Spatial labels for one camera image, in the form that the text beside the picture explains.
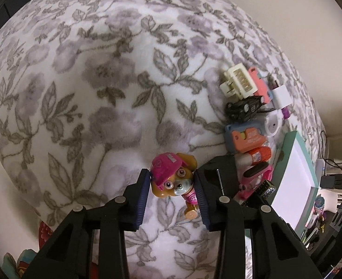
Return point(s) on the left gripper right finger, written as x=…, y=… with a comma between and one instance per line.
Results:
x=277, y=251

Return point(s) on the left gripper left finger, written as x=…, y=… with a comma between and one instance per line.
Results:
x=68, y=252

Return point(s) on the orange glue stick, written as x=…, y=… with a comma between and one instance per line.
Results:
x=253, y=157

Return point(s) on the large orange blue carrot knife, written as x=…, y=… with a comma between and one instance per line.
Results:
x=240, y=138

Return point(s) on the Skye puppy toy figure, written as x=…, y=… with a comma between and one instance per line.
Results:
x=172, y=175

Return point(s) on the purple lighter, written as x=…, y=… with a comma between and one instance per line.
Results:
x=286, y=113

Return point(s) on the black toy car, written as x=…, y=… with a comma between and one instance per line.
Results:
x=245, y=109

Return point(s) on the white charger cube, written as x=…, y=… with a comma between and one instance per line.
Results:
x=281, y=97

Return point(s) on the small orange blue carrot knife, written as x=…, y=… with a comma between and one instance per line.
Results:
x=262, y=88

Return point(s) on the cream plastic hair claw clip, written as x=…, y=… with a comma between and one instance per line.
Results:
x=237, y=81

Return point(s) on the silver black hair comb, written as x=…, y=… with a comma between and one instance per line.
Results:
x=265, y=189

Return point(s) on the blue round cartoon toy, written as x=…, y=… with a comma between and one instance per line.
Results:
x=319, y=205

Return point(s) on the teal white cardboard box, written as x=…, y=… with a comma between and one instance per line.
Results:
x=296, y=183

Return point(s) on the black router box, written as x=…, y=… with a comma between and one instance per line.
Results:
x=331, y=181

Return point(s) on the floral fleece blanket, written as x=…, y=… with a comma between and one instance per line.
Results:
x=92, y=90

